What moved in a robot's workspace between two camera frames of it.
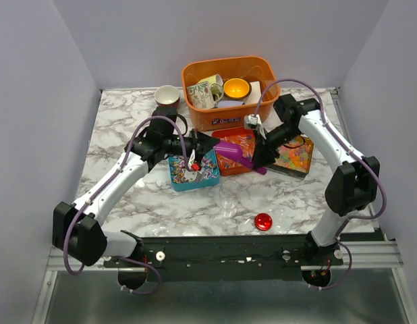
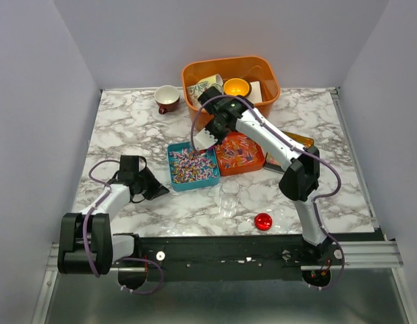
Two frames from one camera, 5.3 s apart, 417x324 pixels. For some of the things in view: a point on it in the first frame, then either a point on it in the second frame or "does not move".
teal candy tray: (209, 167) does not move
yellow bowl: (237, 88) does not move
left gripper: (200, 144) → (157, 188)
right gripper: (264, 150) → (220, 138)
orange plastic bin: (220, 92) does not move
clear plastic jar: (229, 195) does not move
